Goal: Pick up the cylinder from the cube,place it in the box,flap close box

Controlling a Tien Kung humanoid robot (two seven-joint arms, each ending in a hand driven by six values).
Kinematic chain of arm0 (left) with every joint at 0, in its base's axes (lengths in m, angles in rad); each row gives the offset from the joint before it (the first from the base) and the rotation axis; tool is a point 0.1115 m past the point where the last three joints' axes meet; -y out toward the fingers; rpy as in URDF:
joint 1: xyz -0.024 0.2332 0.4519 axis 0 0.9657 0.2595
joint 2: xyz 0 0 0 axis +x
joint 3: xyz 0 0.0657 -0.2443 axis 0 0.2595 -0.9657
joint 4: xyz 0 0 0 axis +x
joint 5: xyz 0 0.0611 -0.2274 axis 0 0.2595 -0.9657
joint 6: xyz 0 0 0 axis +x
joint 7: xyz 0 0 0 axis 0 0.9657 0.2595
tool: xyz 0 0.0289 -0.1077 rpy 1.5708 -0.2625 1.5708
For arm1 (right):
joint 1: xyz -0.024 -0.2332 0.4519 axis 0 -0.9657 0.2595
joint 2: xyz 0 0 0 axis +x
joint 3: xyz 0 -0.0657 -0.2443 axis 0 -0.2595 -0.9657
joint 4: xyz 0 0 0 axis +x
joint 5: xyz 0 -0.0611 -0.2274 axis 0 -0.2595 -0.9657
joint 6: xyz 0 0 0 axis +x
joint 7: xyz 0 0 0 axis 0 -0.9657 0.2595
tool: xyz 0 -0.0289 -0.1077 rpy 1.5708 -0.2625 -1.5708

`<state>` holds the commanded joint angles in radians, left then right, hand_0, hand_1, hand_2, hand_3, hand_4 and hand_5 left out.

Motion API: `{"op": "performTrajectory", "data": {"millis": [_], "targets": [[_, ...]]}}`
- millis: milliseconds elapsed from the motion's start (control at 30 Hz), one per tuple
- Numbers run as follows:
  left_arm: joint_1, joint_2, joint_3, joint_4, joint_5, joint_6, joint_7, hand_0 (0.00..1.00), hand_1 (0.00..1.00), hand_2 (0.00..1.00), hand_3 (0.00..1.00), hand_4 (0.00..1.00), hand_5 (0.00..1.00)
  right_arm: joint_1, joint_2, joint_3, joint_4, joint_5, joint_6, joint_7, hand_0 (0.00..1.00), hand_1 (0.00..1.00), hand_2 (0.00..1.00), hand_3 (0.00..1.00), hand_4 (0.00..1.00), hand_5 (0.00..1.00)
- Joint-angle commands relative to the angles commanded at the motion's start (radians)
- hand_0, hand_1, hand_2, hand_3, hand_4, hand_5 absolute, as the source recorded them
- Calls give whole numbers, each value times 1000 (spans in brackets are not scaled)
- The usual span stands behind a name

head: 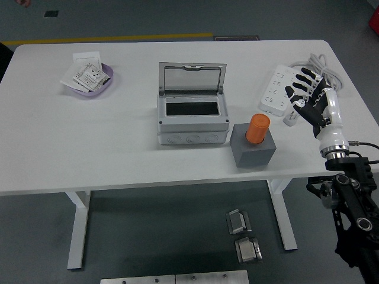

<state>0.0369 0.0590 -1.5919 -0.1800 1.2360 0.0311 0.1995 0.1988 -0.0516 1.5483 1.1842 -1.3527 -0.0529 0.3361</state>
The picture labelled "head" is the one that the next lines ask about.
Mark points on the small grey metal block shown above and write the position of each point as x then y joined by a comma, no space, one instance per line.
237,222

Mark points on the tall metal plate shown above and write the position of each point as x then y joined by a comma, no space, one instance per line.
211,277

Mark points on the plain white switch panel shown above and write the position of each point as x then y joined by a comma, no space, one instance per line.
86,57

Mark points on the yellow floor tape line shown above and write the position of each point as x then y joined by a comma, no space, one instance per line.
118,38

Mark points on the printed white socket panel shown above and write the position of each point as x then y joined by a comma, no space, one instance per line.
91,75

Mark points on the grey cube with round hole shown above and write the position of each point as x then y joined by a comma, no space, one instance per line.
251,155

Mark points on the large grey metal block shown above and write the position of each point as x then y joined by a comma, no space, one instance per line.
247,251

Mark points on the brown floor sign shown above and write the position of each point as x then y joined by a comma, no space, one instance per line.
237,38

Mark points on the grey electrical box clear lid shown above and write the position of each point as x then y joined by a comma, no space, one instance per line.
192,127

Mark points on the purple tray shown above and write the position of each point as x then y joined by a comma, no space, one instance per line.
108,72

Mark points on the black floor hatch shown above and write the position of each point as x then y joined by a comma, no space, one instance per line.
51,13

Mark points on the white power strip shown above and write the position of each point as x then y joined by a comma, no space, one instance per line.
275,88

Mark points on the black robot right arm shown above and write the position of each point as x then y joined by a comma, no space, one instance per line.
352,192

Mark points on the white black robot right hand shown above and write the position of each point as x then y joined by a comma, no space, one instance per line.
331,133

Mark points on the red object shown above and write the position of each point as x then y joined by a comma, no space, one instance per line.
374,20

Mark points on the orange cylinder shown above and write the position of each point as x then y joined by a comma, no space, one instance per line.
257,128

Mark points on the long metal plate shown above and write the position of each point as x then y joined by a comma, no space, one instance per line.
136,280

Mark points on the white table leg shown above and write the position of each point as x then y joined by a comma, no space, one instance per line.
285,225
78,230

